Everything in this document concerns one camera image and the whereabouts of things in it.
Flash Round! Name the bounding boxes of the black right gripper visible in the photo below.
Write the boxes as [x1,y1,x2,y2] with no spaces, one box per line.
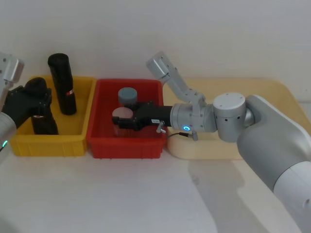
[111,101,173,132]

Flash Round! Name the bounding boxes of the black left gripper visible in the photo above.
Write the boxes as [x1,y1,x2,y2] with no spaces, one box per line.
[6,83,52,130]

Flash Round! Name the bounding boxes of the clear jar with pink lid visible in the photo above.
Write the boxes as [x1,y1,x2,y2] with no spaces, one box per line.
[112,107,135,138]

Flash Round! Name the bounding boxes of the black roll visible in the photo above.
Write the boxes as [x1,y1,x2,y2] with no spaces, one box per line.
[24,77,59,135]
[47,53,77,116]

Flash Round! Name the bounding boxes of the clear jar with grey lid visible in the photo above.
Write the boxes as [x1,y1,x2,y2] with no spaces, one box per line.
[118,87,138,107]

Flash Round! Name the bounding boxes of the red plastic bin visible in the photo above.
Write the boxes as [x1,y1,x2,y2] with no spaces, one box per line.
[86,78,167,160]

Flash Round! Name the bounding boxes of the yellow plastic bin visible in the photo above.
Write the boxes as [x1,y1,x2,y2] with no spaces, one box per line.
[11,75,97,157]

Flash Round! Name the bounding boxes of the cream plastic tray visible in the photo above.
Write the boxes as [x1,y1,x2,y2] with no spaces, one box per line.
[162,77,309,161]

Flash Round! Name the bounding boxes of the thin dark right wrist cable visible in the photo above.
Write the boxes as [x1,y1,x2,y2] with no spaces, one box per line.
[156,120,199,143]

